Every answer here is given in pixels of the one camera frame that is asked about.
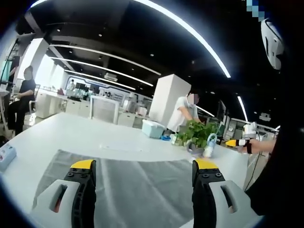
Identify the metal chair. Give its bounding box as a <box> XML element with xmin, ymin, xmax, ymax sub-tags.
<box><xmin>25</xmin><ymin>99</ymin><xmax>39</xmax><ymax>124</ymax></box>

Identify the light blue basket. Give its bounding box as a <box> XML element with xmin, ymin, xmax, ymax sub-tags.
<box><xmin>142</xmin><ymin>119</ymin><xmax>165</xmax><ymax>139</ymax></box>

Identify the thin cable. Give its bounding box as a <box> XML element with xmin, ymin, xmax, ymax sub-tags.
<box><xmin>244</xmin><ymin>152</ymin><xmax>265</xmax><ymax>190</ymax></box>

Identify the white cabinet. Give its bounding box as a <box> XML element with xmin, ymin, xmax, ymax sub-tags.
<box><xmin>35</xmin><ymin>91</ymin><xmax>67</xmax><ymax>119</ymax></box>

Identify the white chest-worn device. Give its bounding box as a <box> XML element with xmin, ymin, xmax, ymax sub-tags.
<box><xmin>260</xmin><ymin>18</ymin><xmax>285</xmax><ymax>71</ymax></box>

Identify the grey towel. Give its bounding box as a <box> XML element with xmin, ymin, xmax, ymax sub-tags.
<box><xmin>32</xmin><ymin>149</ymin><xmax>198</xmax><ymax>228</ymax></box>

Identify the green potted plant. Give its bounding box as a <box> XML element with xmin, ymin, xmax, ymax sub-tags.
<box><xmin>176</xmin><ymin>119</ymin><xmax>219</xmax><ymax>154</ymax></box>

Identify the small white device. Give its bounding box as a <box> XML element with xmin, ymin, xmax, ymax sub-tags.
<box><xmin>0</xmin><ymin>143</ymin><xmax>18</xmax><ymax>172</ymax></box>

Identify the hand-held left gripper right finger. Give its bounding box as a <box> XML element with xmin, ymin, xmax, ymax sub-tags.
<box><xmin>191</xmin><ymin>159</ymin><xmax>264</xmax><ymax>228</ymax></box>

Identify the white table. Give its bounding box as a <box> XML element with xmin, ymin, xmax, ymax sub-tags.
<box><xmin>0</xmin><ymin>111</ymin><xmax>252</xmax><ymax>228</ymax></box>

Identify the white pillar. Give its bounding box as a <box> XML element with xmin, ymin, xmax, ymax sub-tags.
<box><xmin>148</xmin><ymin>74</ymin><xmax>192</xmax><ymax>119</ymax></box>

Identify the person's dark clothing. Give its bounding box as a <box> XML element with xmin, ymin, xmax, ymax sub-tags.
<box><xmin>244</xmin><ymin>14</ymin><xmax>304</xmax><ymax>216</ymax></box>

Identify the long ceiling light strip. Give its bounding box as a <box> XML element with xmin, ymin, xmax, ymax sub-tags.
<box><xmin>139</xmin><ymin>0</ymin><xmax>232</xmax><ymax>78</ymax></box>

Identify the person's right hand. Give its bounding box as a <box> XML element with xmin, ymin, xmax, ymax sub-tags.
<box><xmin>239</xmin><ymin>139</ymin><xmax>257</xmax><ymax>155</ymax></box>

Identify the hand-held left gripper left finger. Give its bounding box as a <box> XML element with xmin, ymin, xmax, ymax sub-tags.
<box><xmin>32</xmin><ymin>159</ymin><xmax>97</xmax><ymax>228</ymax></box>

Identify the white chair back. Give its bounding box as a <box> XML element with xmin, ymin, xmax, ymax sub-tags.
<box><xmin>90</xmin><ymin>95</ymin><xmax>120</xmax><ymax>124</ymax></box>

